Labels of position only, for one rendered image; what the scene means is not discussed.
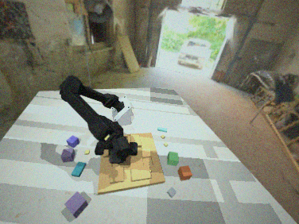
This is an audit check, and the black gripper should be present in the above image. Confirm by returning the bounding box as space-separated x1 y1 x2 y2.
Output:
95 141 138 156

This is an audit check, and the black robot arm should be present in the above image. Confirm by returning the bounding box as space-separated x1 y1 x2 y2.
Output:
59 75 132 164

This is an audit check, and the teal square block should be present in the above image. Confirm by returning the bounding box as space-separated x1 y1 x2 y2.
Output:
71 162 86 177

